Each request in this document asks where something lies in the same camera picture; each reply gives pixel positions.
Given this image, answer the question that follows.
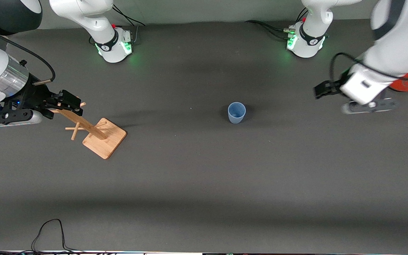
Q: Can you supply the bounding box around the light blue plastic cup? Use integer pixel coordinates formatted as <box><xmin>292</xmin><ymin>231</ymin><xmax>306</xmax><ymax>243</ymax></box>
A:
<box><xmin>227</xmin><ymin>102</ymin><xmax>247</xmax><ymax>125</ymax></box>

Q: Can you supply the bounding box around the wooden cup rack stand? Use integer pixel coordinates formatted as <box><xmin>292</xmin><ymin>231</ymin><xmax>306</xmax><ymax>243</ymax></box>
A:
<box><xmin>50</xmin><ymin>102</ymin><xmax>127</xmax><ymax>160</ymax></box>

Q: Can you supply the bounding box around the black right arm base cable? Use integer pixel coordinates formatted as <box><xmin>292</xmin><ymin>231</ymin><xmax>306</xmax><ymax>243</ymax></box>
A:
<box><xmin>110</xmin><ymin>6</ymin><xmax>144</xmax><ymax>45</ymax></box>

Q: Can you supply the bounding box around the black left arm base cable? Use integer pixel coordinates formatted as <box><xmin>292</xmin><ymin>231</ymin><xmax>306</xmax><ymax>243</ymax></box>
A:
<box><xmin>244</xmin><ymin>6</ymin><xmax>309</xmax><ymax>40</ymax></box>

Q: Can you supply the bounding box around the black arm base cable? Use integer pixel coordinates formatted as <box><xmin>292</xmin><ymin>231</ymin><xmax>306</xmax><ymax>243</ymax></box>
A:
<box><xmin>244</xmin><ymin>6</ymin><xmax>309</xmax><ymax>40</ymax></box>
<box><xmin>110</xmin><ymin>6</ymin><xmax>144</xmax><ymax>45</ymax></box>

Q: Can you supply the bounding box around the thin black table cable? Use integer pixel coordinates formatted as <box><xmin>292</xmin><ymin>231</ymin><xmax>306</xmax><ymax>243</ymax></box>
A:
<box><xmin>0</xmin><ymin>219</ymin><xmax>84</xmax><ymax>254</ymax></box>

